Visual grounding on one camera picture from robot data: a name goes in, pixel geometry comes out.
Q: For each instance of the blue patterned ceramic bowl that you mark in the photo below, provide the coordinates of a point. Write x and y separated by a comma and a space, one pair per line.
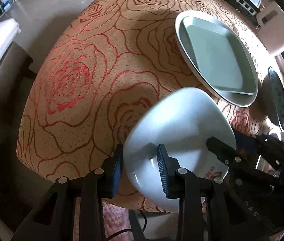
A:
273, 98

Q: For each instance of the small white oval dish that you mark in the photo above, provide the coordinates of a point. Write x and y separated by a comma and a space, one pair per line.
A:
182, 122

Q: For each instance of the pale green square plate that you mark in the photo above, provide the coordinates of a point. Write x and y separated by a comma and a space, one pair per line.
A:
218, 55

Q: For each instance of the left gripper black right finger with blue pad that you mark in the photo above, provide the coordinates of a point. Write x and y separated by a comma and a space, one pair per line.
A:
182, 184

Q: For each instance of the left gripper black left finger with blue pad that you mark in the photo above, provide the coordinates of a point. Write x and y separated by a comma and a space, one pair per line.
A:
102, 183

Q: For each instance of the white rice cooker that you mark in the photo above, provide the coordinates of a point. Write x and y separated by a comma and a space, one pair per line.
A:
271, 31

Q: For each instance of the pink fluffy blanket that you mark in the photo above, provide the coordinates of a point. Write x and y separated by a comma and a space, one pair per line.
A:
115, 219

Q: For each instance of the large white round plate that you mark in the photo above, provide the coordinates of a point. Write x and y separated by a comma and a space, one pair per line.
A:
239, 100

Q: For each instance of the rose patterned orange tablecloth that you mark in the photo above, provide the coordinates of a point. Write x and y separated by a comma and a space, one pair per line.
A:
117, 59

